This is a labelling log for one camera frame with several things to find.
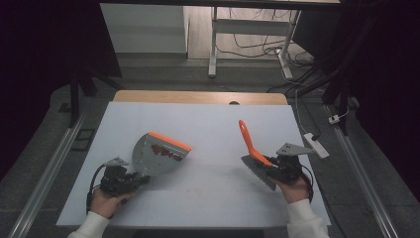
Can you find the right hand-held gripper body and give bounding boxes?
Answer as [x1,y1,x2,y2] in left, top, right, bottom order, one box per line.
[272,142,315,184]

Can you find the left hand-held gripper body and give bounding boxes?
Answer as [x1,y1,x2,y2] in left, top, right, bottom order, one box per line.
[98,156,142,196]

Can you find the grey dustpan with orange edge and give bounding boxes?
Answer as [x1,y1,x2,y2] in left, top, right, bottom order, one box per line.
[131,131,192,178]

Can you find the orange brush with grey bristles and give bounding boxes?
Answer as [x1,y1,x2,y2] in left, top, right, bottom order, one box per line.
[238,119,277,191]

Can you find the pile of red kidney beans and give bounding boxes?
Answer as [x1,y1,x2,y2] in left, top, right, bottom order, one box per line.
[151,144,184,163]

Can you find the person's left hand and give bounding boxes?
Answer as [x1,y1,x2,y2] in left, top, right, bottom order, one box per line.
[89,187,136,219]

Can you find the person's right hand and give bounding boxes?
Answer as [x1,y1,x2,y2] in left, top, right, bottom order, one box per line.
[269,176,313,204]

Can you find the white power strip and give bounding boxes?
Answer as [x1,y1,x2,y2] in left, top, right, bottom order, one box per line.
[303,132,331,160]

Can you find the white table cover sheet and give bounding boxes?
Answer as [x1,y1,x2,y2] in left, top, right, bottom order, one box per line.
[55,101,332,230]

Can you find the black stand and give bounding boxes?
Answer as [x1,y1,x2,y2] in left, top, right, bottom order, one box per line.
[66,63,117,129]

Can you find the wooden table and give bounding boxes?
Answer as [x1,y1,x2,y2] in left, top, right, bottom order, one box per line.
[113,89,289,106]

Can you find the black curtain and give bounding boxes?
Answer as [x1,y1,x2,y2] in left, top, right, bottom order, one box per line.
[291,0,420,192]
[0,0,123,181]

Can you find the white cabinet panel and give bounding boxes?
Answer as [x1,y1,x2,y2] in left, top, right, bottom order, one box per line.
[99,3,188,55]

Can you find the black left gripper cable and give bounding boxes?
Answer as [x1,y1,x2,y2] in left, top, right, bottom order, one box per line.
[85,164,107,214]

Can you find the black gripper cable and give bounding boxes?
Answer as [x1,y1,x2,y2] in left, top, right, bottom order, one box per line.
[298,164,315,203]
[85,164,107,214]

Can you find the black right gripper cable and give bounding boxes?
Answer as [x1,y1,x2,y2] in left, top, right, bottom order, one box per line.
[298,164,315,203]

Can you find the metal floor rail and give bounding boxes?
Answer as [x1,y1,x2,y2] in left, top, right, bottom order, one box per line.
[7,110,89,238]
[324,104,401,238]

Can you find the black floor cables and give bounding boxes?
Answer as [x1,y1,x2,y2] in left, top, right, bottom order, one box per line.
[216,8,326,94]

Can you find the white metal desk frame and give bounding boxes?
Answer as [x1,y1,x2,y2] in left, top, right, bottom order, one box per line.
[207,5,302,80]

